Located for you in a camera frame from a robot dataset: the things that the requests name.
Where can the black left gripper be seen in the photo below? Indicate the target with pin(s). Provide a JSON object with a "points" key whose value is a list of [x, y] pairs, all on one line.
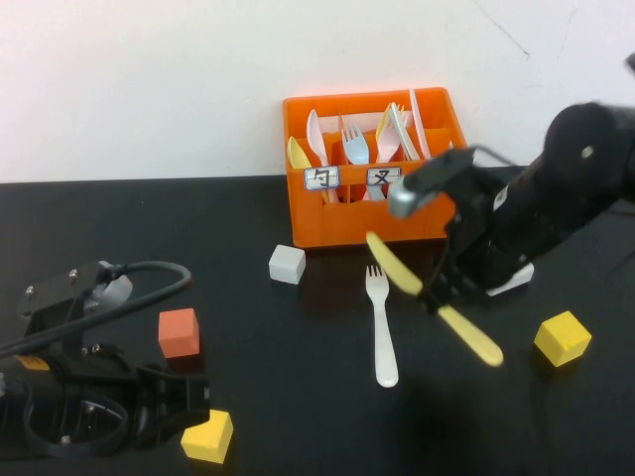
{"points": [[84, 396]]}

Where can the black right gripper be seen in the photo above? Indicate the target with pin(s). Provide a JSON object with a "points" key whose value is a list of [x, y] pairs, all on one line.
{"points": [[481, 233]]}

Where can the yellow plastic knife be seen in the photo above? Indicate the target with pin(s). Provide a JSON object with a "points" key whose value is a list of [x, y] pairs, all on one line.
{"points": [[397, 270]]}

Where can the white plastic fork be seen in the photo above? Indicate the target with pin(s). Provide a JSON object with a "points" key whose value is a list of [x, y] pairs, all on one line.
{"points": [[382, 342]]}

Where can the yellow foam cube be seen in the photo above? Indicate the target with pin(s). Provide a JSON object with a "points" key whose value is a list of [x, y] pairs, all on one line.
{"points": [[563, 339], [211, 441]]}

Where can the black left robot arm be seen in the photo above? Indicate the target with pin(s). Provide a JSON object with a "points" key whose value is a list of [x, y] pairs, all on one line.
{"points": [[12, 396]]}

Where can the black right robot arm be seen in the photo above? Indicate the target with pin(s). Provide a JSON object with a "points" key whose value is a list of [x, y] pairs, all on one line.
{"points": [[585, 163]]}

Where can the orange plastic cutlery holder crate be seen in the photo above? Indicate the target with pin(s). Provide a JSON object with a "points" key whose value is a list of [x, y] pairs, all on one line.
{"points": [[347, 223]]}

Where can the orange foam cube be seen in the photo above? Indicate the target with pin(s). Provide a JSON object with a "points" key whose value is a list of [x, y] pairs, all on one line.
{"points": [[178, 332]]}

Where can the white paper fork label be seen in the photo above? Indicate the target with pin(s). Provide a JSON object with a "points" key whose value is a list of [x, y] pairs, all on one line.
{"points": [[383, 177]]}

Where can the pink plastic fork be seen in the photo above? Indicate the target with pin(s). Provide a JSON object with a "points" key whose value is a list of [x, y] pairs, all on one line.
{"points": [[388, 146]]}

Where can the white foam cube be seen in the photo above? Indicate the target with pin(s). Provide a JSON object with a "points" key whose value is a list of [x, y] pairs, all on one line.
{"points": [[287, 265]]}

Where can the white serrated plastic knife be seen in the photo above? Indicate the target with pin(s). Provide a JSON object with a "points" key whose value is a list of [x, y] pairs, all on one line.
{"points": [[402, 134]]}

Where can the blue plastic fork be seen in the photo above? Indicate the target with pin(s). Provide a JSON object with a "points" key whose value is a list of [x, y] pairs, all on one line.
{"points": [[356, 151]]}

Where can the white paper spoon label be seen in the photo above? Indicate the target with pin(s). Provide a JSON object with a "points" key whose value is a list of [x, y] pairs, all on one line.
{"points": [[322, 178]]}

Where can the yellow plastic fork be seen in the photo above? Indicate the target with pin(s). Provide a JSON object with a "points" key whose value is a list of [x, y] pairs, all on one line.
{"points": [[382, 130]]}

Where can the pink plastic spoon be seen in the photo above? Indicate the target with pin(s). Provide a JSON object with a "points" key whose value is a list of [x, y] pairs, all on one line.
{"points": [[315, 131]]}

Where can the white USB wall charger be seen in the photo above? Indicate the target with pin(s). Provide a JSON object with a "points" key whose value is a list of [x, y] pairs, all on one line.
{"points": [[518, 280]]}

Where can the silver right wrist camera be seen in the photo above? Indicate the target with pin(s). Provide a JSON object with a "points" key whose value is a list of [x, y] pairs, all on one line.
{"points": [[421, 186]]}

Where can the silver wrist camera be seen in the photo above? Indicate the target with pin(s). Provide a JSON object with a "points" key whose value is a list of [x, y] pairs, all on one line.
{"points": [[111, 292], [421, 186]]}

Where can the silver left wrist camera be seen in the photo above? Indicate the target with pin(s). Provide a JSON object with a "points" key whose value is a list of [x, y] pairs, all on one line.
{"points": [[111, 292]]}

